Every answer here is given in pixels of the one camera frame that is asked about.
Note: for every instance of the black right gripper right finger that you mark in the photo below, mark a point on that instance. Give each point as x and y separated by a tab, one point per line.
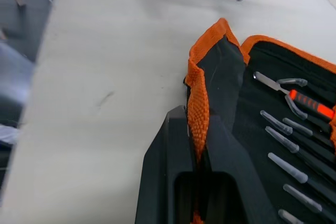
231	161

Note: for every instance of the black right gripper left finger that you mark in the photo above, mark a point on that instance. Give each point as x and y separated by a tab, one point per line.
162	155

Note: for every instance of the black orange-trimmed tool roll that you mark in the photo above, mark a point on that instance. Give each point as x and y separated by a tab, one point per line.
223	77

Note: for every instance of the black tweezers clear tip cap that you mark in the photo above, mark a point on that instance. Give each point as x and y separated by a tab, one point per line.
294	81
299	127
296	110
304	199
288	217
278	125
291	170
286	142

